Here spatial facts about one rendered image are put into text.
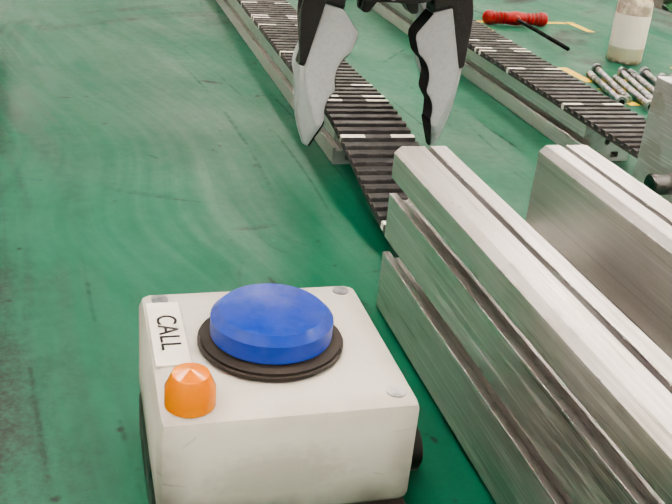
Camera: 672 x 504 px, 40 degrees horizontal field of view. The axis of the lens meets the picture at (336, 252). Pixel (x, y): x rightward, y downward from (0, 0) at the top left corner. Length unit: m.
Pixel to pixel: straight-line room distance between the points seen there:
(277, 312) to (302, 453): 0.05
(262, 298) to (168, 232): 0.22
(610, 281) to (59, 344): 0.24
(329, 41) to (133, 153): 0.16
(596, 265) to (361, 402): 0.16
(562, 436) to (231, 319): 0.11
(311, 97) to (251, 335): 0.32
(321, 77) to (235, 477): 0.35
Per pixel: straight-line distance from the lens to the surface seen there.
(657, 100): 0.58
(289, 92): 0.76
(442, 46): 0.61
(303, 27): 0.58
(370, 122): 0.63
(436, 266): 0.38
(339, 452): 0.29
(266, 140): 0.68
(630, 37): 1.05
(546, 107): 0.76
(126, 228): 0.53
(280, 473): 0.29
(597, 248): 0.41
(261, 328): 0.29
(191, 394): 0.27
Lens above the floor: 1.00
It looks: 25 degrees down
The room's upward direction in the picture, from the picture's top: 5 degrees clockwise
